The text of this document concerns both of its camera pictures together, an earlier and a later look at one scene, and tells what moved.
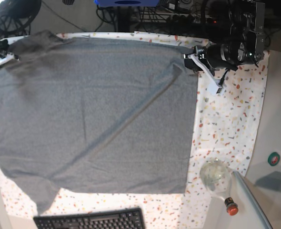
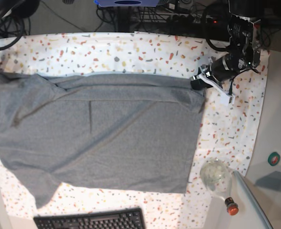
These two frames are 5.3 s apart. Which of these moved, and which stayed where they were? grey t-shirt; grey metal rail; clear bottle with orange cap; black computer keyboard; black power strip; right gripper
Moved: right gripper; grey t-shirt
Stayed: black power strip; clear bottle with orange cap; grey metal rail; black computer keyboard
